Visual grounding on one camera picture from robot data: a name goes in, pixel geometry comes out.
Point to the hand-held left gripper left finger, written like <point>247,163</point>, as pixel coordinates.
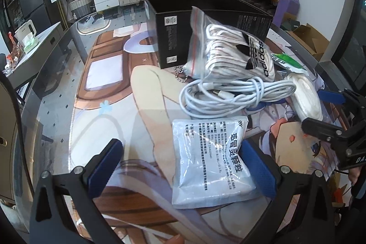
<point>104,171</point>

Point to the woven laundry basket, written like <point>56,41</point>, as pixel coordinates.
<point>80,6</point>

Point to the printed desk mat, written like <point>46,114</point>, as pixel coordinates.
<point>128,118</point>

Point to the white plush goose toy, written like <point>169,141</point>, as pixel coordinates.
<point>306,98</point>

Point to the white medicine packet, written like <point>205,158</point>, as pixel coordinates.
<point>211,164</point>

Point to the zip bag of white socks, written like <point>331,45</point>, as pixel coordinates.
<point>228,52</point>

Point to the brown cardboard box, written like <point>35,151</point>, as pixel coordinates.
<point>311,38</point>

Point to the person's left hand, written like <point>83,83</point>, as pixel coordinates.
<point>171,240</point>

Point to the beige cabinet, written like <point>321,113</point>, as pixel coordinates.
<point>7,146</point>

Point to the grey side table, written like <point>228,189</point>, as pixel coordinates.
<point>45,41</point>

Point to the white electric kettle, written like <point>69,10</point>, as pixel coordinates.
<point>24,28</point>

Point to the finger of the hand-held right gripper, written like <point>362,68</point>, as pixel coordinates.
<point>317,126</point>
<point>328,96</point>

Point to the black window frame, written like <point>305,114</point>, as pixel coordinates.
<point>347,41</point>

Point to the person's right hand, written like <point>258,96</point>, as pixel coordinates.
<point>356,175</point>

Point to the green tissue pack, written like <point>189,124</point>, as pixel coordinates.
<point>31,45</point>

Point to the red snack bag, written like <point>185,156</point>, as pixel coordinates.
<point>14,52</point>

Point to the green and white packet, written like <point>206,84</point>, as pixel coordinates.
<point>288,62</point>

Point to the purple yoga mat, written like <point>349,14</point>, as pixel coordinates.
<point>288,8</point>

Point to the black cardboard box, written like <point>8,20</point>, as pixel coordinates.
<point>171,32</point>

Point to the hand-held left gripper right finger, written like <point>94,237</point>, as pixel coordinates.
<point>257,174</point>

